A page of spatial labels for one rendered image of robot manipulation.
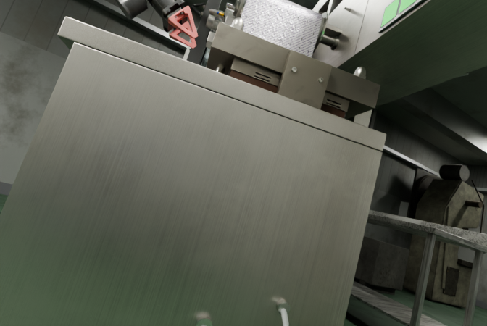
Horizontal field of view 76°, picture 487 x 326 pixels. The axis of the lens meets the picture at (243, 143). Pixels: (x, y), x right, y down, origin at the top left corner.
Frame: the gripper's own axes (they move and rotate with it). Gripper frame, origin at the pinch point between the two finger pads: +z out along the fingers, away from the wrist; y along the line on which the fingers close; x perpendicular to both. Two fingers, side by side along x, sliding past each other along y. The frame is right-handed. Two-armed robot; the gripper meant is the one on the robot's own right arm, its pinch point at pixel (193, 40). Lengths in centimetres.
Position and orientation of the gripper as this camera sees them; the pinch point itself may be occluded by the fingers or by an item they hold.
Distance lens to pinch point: 91.6
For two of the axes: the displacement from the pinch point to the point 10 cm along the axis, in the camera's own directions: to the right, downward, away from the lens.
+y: 2.1, -1.3, -9.7
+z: 6.4, 7.7, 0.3
